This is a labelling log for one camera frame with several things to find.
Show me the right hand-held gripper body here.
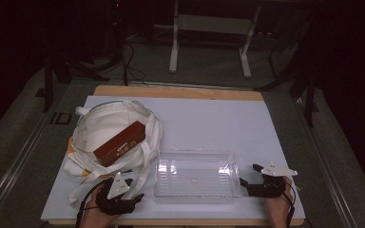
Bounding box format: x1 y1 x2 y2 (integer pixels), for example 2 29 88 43
246 161 298 199

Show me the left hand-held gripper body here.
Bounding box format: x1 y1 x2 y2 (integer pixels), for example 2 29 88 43
95 172 137 217

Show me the brown rectangular box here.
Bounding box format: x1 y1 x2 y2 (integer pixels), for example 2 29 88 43
93 120 147 168

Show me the clear plastic container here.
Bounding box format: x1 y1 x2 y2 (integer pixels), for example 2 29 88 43
153 149 243 200

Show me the white cloth tote bag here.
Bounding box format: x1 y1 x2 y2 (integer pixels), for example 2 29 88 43
64 100 164 207

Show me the person's right hand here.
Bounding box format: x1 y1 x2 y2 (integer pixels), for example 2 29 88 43
263 176 295 228

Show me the person's left hand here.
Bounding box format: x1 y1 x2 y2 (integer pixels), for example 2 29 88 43
79 184 122 228

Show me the white table mat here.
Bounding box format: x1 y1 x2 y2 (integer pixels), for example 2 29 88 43
40 95 307 222

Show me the black tripod stand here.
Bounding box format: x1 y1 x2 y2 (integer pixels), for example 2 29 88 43
254 12 320 128
42 51 111 114

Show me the white metal stand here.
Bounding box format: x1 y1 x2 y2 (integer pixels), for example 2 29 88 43
168 0 262 79

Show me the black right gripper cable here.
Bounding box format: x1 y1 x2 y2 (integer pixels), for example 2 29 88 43
283 180 298 228

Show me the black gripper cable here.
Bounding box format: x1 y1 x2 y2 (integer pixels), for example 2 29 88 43
75 179 112 228
283 180 298 228

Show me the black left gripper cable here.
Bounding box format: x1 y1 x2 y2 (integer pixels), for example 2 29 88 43
75 179 112 228

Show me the black floor cable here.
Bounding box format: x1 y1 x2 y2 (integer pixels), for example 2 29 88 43
119 31 150 87

